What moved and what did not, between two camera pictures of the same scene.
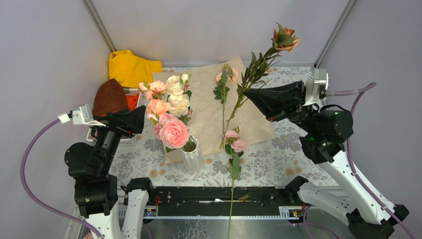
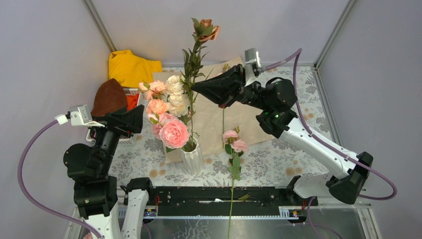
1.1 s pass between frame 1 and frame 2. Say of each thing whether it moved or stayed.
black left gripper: stayed
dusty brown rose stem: moved
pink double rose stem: stayed
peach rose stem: stayed
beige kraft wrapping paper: stayed
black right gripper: moved
